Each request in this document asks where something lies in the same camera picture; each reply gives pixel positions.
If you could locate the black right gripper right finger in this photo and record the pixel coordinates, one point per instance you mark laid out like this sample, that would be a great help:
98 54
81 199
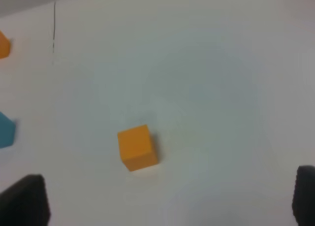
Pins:
303 202

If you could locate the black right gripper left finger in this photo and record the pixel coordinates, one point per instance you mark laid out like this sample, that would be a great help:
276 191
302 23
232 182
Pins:
25 203

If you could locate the blue cube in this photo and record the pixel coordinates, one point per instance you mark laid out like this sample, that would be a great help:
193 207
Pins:
7 131

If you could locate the orange template cube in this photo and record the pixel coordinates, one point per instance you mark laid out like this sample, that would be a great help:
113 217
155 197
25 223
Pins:
4 46

